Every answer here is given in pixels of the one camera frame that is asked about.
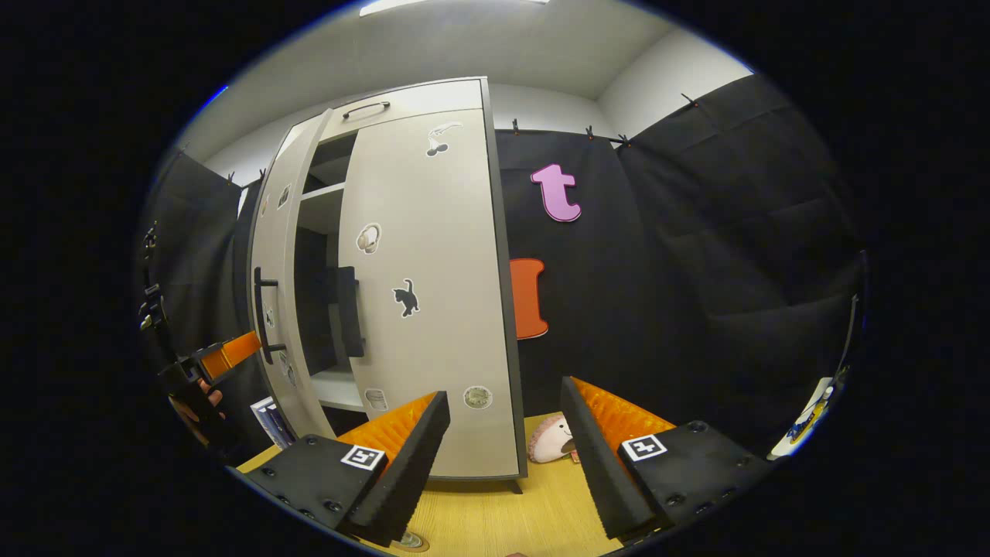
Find white cabinet door cat sticker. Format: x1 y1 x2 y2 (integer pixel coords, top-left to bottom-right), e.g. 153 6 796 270
338 108 528 482

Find white and grey cabinet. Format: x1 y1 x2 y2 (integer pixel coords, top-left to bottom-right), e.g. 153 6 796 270
290 76 529 496

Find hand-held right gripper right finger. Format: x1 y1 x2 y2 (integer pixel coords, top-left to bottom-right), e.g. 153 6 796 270
560 376 775 542

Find pink plush toy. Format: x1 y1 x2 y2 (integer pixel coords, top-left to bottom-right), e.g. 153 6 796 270
527 413 579 464

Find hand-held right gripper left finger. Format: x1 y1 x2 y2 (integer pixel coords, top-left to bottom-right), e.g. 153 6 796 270
244 391 452 548

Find white cabinet door phone sticker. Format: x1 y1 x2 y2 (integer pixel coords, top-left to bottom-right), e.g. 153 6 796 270
247 108 335 443

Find ceiling light panel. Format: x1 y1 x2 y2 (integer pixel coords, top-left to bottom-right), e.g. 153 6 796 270
358 0 551 18

